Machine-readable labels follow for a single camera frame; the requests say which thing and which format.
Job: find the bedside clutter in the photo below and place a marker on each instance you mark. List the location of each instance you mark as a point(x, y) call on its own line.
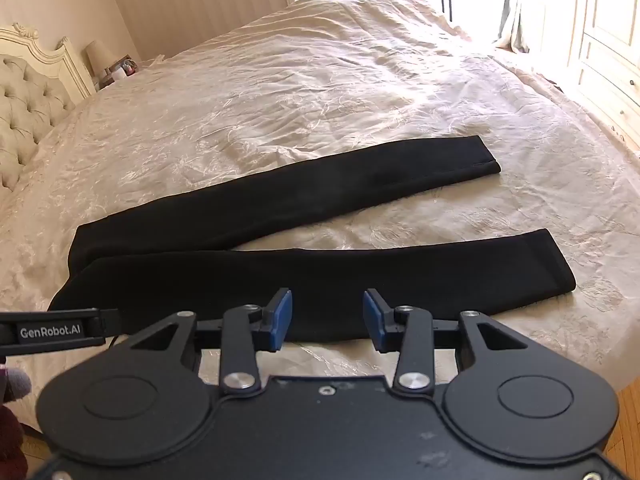
point(122, 70)

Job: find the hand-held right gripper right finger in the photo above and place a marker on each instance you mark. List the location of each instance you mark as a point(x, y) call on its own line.
point(373, 321)

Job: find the white wardrobe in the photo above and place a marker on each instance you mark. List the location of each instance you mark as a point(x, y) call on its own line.
point(600, 35)

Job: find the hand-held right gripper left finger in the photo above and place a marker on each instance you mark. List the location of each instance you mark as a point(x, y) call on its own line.
point(281, 320)

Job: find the cream tufted headboard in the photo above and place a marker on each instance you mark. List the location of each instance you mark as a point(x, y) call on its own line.
point(25, 95)

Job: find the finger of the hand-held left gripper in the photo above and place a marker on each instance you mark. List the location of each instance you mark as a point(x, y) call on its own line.
point(111, 322)

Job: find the person's left hand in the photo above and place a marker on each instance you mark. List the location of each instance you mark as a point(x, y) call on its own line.
point(14, 385)

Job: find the cream table lamp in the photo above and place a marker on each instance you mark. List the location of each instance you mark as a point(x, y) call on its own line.
point(98, 55)

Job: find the black pants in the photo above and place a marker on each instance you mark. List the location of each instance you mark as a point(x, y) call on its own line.
point(280, 200)

